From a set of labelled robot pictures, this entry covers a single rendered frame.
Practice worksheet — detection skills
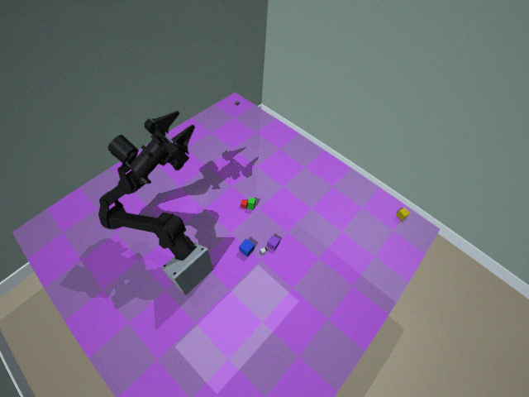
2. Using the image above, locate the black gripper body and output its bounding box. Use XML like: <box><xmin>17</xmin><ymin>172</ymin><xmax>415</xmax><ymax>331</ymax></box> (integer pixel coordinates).
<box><xmin>141</xmin><ymin>119</ymin><xmax>190</xmax><ymax>166</ymax></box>

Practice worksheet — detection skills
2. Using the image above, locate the small yellow block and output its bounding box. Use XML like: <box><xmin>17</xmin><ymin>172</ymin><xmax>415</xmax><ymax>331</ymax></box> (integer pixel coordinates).
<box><xmin>396</xmin><ymin>208</ymin><xmax>410</xmax><ymax>220</ymax></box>

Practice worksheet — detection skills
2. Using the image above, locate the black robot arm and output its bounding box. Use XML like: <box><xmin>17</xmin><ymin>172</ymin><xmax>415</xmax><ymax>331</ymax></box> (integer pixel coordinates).
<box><xmin>98</xmin><ymin>135</ymin><xmax>197</xmax><ymax>261</ymax></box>

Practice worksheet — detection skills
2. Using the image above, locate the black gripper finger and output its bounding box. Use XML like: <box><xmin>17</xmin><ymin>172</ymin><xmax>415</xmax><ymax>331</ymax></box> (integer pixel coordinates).
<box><xmin>171</xmin><ymin>125</ymin><xmax>195</xmax><ymax>154</ymax></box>
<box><xmin>151</xmin><ymin>111</ymin><xmax>179</xmax><ymax>134</ymax></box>

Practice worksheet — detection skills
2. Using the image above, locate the purple block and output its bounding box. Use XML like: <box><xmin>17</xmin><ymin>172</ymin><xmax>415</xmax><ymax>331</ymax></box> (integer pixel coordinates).
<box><xmin>267</xmin><ymin>235</ymin><xmax>280</xmax><ymax>251</ymax></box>

